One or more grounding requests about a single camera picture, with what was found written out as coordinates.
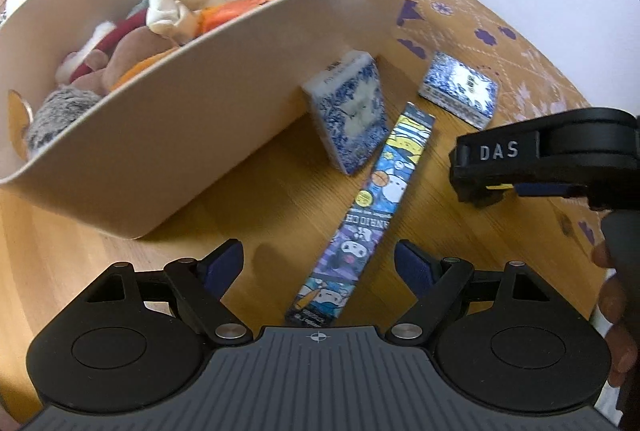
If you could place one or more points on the person's right hand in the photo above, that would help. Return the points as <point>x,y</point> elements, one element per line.
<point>612,311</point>

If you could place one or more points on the purple floral tablecloth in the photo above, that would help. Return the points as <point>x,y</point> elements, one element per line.
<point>525,61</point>

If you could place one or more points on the cream scrunchie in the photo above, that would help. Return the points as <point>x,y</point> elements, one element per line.
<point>180,1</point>

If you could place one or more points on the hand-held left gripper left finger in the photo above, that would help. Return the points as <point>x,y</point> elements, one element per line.
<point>225,263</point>

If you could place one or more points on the long cartoon print box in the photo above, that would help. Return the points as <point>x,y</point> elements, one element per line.
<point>380,196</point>

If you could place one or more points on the beige plastic basket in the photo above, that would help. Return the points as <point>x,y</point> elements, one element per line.
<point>200,126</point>

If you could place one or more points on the brown hedgehog plush toy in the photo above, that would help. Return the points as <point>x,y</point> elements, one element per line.
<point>125,56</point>

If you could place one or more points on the blue white patterned box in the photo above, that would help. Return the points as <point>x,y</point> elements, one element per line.
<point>350,111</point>
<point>460,86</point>

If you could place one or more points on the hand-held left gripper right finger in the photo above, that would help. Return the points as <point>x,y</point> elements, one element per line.
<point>412,266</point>

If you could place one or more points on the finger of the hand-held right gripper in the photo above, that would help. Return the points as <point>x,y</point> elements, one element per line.
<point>550,190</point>
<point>500,151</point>

